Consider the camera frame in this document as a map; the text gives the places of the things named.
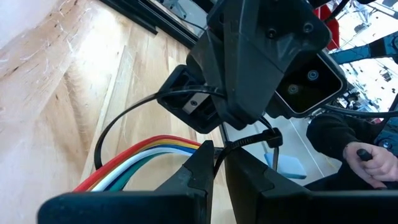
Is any light blue pad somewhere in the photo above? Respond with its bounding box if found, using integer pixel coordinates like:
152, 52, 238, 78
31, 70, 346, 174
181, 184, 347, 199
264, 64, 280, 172
263, 151, 308, 180

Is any black zip tie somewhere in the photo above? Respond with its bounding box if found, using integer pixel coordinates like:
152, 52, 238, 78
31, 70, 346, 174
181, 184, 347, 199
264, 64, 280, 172
94, 84, 284, 177

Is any black leader arm handle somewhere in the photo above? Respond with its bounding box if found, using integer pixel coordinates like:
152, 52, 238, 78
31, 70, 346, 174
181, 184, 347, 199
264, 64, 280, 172
356, 148, 373, 162

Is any person's forearm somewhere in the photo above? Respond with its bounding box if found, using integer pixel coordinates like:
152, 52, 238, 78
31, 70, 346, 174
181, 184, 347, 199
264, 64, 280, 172
305, 112, 398, 191

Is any black right camera cable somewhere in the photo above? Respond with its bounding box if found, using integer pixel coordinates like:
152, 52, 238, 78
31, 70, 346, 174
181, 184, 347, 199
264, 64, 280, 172
322, 103, 398, 119

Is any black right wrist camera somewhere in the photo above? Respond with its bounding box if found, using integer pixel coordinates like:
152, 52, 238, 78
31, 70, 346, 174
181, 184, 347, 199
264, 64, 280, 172
266, 49, 349, 119

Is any black table frame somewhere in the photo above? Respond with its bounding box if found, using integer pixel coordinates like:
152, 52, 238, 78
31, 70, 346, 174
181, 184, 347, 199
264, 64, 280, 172
98, 0, 201, 50

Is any red storage bin rack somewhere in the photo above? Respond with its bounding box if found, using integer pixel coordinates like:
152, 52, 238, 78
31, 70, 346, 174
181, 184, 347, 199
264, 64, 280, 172
313, 3, 340, 51

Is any red cable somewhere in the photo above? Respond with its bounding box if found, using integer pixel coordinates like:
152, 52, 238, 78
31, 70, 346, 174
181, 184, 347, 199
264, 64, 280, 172
73, 134, 202, 192

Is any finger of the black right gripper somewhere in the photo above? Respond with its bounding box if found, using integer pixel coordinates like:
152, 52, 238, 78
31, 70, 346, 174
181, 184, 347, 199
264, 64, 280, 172
186, 0, 332, 131

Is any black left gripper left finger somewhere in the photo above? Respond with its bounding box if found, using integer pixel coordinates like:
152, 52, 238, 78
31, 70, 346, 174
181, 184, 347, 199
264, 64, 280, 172
37, 139, 216, 224

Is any yellow cable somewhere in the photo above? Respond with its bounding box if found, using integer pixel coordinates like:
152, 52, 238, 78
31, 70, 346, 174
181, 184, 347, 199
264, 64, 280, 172
86, 139, 200, 191

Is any white cable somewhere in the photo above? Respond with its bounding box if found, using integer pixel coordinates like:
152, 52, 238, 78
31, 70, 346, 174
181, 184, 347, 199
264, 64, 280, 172
91, 147, 194, 192

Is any person's hand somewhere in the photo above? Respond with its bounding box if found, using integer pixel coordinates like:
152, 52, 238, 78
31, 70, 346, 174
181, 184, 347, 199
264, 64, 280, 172
342, 141, 398, 190

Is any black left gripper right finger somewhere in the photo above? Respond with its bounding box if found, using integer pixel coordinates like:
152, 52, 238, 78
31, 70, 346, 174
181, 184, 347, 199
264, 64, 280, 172
224, 147, 398, 224

